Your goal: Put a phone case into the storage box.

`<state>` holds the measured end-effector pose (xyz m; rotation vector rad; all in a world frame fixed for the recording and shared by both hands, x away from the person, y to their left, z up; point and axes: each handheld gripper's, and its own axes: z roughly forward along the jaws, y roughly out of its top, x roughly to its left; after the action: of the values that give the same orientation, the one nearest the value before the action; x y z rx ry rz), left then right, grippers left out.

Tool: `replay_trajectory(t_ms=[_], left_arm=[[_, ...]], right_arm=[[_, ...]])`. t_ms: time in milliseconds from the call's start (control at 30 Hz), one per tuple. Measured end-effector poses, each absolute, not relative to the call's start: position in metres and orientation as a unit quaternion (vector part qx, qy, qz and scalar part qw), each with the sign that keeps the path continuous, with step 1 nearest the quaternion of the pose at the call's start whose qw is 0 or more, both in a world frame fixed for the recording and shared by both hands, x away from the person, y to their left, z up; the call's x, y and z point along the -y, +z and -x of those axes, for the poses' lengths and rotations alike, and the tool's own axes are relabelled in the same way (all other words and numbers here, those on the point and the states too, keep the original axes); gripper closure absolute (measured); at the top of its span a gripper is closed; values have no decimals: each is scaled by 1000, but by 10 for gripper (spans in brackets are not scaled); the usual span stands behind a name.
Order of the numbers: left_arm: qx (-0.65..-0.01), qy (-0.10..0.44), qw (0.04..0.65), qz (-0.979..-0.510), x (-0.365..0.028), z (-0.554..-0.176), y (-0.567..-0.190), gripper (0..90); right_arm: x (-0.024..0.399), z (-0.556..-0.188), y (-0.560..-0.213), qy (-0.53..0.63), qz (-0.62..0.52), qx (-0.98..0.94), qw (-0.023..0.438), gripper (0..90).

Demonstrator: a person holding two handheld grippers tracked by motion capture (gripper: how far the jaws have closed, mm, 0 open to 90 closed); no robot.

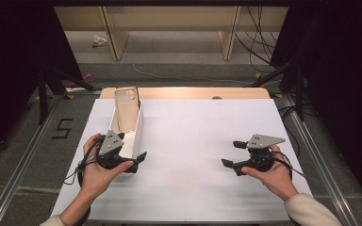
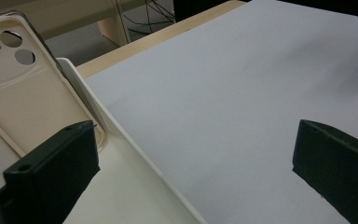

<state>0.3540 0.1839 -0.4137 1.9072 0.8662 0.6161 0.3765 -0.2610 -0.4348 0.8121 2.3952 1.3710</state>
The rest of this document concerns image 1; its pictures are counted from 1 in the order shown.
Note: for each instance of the aluminium floor rail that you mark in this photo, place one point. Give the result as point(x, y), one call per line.
point(12, 185)
point(326, 188)

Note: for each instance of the white oblong storage box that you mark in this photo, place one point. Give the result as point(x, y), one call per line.
point(135, 139)

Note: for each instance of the black metal stand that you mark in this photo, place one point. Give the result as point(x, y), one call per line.
point(42, 100)
point(300, 103)

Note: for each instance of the beige phone case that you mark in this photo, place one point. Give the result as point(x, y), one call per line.
point(127, 109)

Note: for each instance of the yellow tape piece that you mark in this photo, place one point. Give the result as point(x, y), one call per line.
point(278, 95)
point(70, 96)
point(258, 75)

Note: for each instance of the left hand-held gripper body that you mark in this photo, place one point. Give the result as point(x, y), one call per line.
point(110, 144)

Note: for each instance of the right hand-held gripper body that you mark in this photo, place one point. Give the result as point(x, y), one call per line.
point(264, 141)

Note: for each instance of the light wooden table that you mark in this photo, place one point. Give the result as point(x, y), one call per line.
point(185, 93)

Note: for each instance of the black curtain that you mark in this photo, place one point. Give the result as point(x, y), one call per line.
point(342, 62)
point(12, 62)

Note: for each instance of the crumpled white paper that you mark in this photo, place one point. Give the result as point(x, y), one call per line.
point(99, 40)

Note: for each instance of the pink floor object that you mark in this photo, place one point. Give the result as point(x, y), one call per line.
point(88, 77)

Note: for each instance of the light wooden shelf unit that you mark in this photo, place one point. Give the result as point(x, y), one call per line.
point(169, 19)

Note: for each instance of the white table sheet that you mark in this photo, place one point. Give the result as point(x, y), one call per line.
point(188, 188)

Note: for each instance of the person's left hand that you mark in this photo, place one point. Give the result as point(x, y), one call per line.
point(97, 179)

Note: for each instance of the person's right hand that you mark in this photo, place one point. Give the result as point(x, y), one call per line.
point(278, 180)

